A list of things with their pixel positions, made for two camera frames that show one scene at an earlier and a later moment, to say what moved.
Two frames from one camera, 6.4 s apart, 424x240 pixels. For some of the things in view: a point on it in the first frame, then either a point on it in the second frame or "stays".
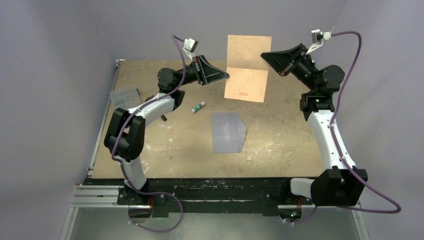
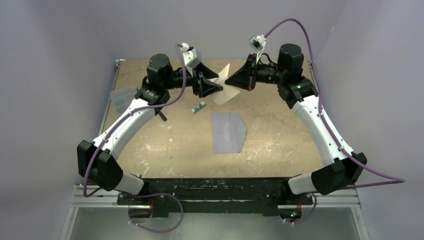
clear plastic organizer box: (125, 98) stays
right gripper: (279, 60) to (244, 78)
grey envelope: (228, 132) stays
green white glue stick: (201, 104) stays
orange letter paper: (247, 70) to (227, 92)
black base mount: (188, 195) stays
